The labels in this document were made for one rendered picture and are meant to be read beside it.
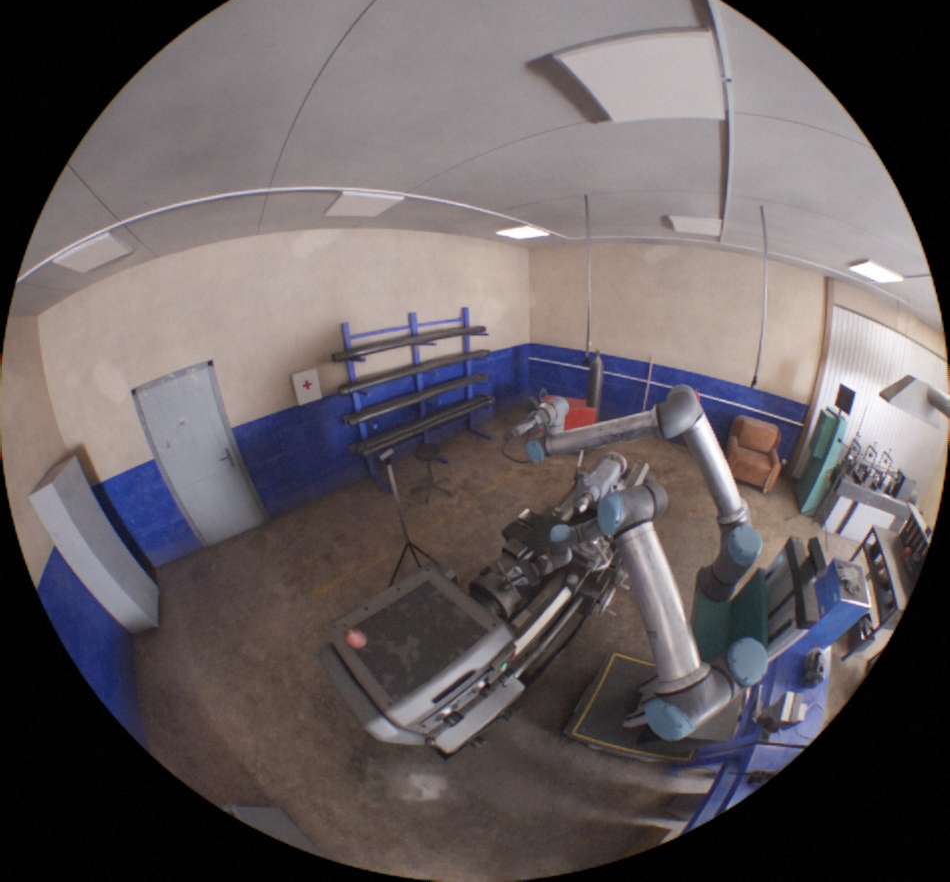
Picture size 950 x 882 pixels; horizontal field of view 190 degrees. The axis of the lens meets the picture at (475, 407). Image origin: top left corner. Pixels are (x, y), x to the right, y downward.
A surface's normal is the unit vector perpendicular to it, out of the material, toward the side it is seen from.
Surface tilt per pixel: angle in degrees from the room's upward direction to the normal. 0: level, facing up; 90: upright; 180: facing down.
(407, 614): 0
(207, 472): 90
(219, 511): 90
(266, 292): 90
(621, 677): 0
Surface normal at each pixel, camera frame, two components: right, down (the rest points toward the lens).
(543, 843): -0.04, -0.93
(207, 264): 0.71, 0.24
